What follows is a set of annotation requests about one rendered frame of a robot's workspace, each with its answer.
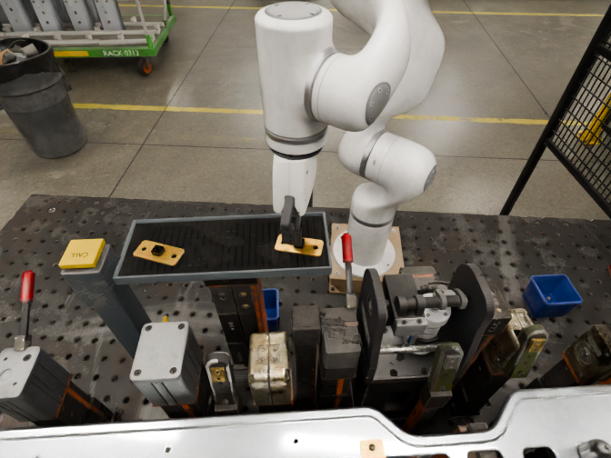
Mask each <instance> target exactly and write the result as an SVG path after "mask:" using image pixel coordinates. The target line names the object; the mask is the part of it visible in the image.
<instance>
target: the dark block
mask: <svg viewBox="0 0 611 458"><path fill-rule="evenodd" d="M488 286H489V288H490V291H491V293H492V295H493V297H494V300H495V315H494V318H493V320H492V321H491V323H490V324H489V325H488V326H487V328H486V329H485V332H484V334H483V336H482V338H481V341H480V343H479V345H478V347H477V349H476V353H475V355H474V357H473V359H471V364H469V365H468V367H467V368H466V370H465V371H464V372H463V374H462V375H461V376H460V377H459V378H455V380H454V382H453V385H452V388H451V391H452V390H453V389H454V388H455V386H456V385H457V383H458V382H459V381H460V379H461V378H462V377H463V376H464V374H465V373H466V371H467V369H468V368H469V366H470V365H472V364H473V362H474V361H475V360H476V358H477V357H478V356H479V354H480V352H481V351H482V350H484V349H485V347H486V346H487V345H488V343H489V342H490V341H491V339H492V338H493V337H494V335H498V334H501V332H502V331H503V330H504V329H505V327H506V326H507V325H508V323H509V322H510V321H511V320H512V315H511V313H510V312H509V310H508V308H507V306H506V303H505V301H504V299H503V297H502V295H501V293H500V292H499V290H498V288H497V286H496V284H489V285H488Z"/></svg>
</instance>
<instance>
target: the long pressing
mask: <svg viewBox="0 0 611 458"><path fill-rule="evenodd" d="M294 439H297V440H298V443H294ZM367 439H381V440H382V441H383V443H384V447H385V453H386V458H399V457H413V456H426V455H439V454H444V455H446V456H447V457H448V458H468V455H469V454H470V453H477V452H491V451H497V452H499V453H500V454H501V455H502V458H525V456H524V454H523V451H524V450H525V449H529V448H543V447H547V448H549V449H551V450H552V451H553V453H554V454H555V457H556V458H580V456H579V454H578V452H577V447H578V445H579V444H581V443H585V442H587V441H589V440H591V439H602V440H605V441H607V442H608V443H609V444H610V445H611V383H609V384H595V385H580V386H566V387H551V388H536V389H522V390H516V391H513V392H512V393H511V394H509V395H508V396H507V397H506V398H505V400H504V401H503V403H502V406H501V408H500V410H499V412H498V414H497V416H496V418H495V420H494V422H493V424H492V426H491V427H490V428H489V429H487V430H484V431H477V432H463V433H438V434H424V435H415V434H411V433H408V432H406V431H404V430H403V429H401V428H400V427H399V426H398V425H397V424H395V423H394V422H393V421H392V420H390V419H389V418H388V417H387V416H386V415H385V414H383V413H382V412H381V411H379V410H377V409H376V408H374V407H370V406H356V407H341V408H327V409H313V410H298V411H284V412H270V413H242V414H228V415H214V416H199V417H185V418H171V419H156V420H142V421H128V422H113V423H86V424H71V425H57V426H43V427H28V428H15V429H0V458H36V456H38V458H362V457H361V451H360V445H359V444H360V441H361V440H367ZM167 447H170V448H171V451H170V452H169V453H166V452H165V449H166V448H167Z"/></svg>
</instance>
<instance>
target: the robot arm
mask: <svg viewBox="0 0 611 458"><path fill-rule="evenodd" d="M330 1H331V3H332V5H333V6H334V8H335V9H336V10H337V11H338V12H339V13H340V14H341V15H343V16H344V17H345V18H347V19H348V20H350V21H351V22H353V23H354V24H356V25H358V26H359V27H361V28H362V29H363V30H365V31H366V32H367V33H368V34H369V35H371V38H370V40H369V41H368V43H367V44H366V46H365V47H364V49H363V50H362V51H361V52H359V53H358V54H356V55H345V54H341V53H338V52H337V51H336V50H335V48H334V45H333V41H332V32H333V16H332V14H331V13H330V12H329V11H328V10H327V9H326V8H324V7H322V6H321V5H316V4H311V3H307V2H283V3H277V4H273V5H268V6H266V7H264V8H262V9H261V10H259V11H258V12H257V14H256V15H255V34H256V44H257V54H258V64H259V74H260V85H261V94H262V104H263V114H264V124H265V140H266V142H267V144H268V145H269V146H270V149H271V151H272V152H273V153H274V162H273V206H274V211H275V212H276V213H279V214H280V213H281V212H282V210H283V213H282V219H281V224H280V228H281V233H282V243H283V244H289V245H296V246H301V245H302V227H300V222H301V216H302V215H304V214H305V213H306V208H307V207H312V206H313V196H314V189H313V187H314V183H315V179H316V155H317V154H318V153H320V152H321V151H322V149H323V147H324V145H325V143H326V140H327V128H328V125H331V126H333V127H336V128H338V129H341V130H344V131H346V132H345V134H344V135H343V137H342V139H341V141H340V143H339V146H338V158H339V161H340V163H341V164H342V165H343V166H344V167H345V168H346V169H347V170H348V171H350V172H352V173H354V174H357V175H359V176H361V177H363V178H365V179H367V180H369V181H371V182H369V183H364V184H361V185H359V186H358V187H357V188H356V189H355V191H354V194H353V197H352V202H351V207H350V214H349V219H348V226H347V231H345V232H344V233H349V234H351V236H352V249H353V260H354V262H353V263H352V275H353V276H355V277H359V278H363V277H364V272H365V269H366V268H375V269H376V270H377V271H378V274H379V276H381V275H383V274H385V273H386V272H387V271H389V269H390V268H391V267H392V265H393V263H394V260H395V257H396V256H395V249H394V246H393V245H392V244H391V242H390V241H389V240H388V236H389V234H390V230H391V226H392V223H393V220H394V217H395V213H396V208H397V206H398V205H399V204H402V203H405V202H407V201H410V200H412V199H414V198H416V197H418V196H419V195H420V194H421V193H423V192H424V191H425V190H426V189H427V188H428V187H429V186H430V184H431V183H432V182H433V180H434V178H435V177H436V171H437V168H436V158H435V156H434V154H433V153H432V152H431V151H430V150H428V149H427V148H425V147H424V146H422V145H420V144H418V143H415V142H413V141H410V140H408V139H405V138H404V137H401V136H399V135H396V134H392V133H389V132H387V131H386V130H385V127H386V123H387V121H388V120H390V119H391V118H393V117H395V116H398V115H401V114H404V113H407V112H409V111H411V110H413V109H415V108H416V107H417V106H419V105H420V104H421V103H422V102H423V101H424V99H425V98H426V96H427V95H428V93H429V91H430V89H431V87H432V84H433V82H434V81H435V79H436V74H437V72H438V69H439V66H440V65H441V62H442V59H443V55H444V51H445V38H444V35H443V32H442V30H441V28H440V26H439V24H438V22H437V21H436V18H435V16H434V14H433V12H432V10H431V7H430V4H429V0H330ZM294 206H295V208H296V210H297V211H296V210H293V209H294ZM292 215H296V222H295V224H292V223H291V219H292ZM342 235H343V234H340V235H339V236H338V237H337V238H336V240H335V243H334V248H333V256H334V258H335V260H336V263H337V264H338V266H339V267H340V268H341V269H342V270H344V271H346V267H345V264H344V263H343V255H342V241H341V236H342Z"/></svg>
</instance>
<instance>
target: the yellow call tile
mask: <svg viewBox="0 0 611 458"><path fill-rule="evenodd" d="M104 246H105V240H104V239H85V240H71V241H70V243H69V245H68V246H67V248H66V250H65V253H64V255H63V257H62V259H61V261H60V263H59V267H60V268H61V269H70V268H89V267H96V264H97V262H98V259H99V257H100V254H101V253H102V250H103V248H104Z"/></svg>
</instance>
